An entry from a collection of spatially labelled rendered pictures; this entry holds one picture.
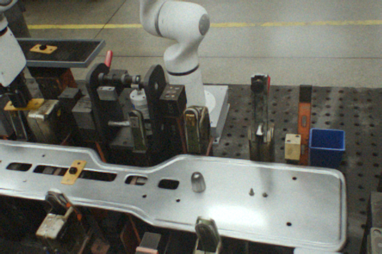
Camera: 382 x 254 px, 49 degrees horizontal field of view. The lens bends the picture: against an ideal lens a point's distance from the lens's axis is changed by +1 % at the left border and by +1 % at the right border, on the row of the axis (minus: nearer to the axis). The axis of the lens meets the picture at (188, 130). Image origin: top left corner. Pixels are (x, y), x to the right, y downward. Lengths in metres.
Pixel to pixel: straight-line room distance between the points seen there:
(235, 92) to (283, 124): 0.29
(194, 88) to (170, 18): 0.28
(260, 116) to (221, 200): 0.22
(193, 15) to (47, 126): 0.54
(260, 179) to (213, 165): 0.12
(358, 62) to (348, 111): 1.62
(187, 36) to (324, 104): 0.67
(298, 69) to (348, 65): 0.35
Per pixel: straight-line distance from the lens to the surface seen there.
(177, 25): 1.30
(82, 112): 1.19
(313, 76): 3.11
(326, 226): 0.92
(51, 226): 0.96
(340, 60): 3.30
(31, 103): 0.99
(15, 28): 3.91
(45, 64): 1.30
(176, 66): 1.40
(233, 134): 1.56
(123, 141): 1.22
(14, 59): 0.94
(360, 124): 1.62
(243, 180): 0.99
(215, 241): 0.83
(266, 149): 1.04
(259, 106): 0.98
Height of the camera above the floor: 1.73
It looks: 40 degrees down
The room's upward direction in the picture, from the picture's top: 11 degrees counter-clockwise
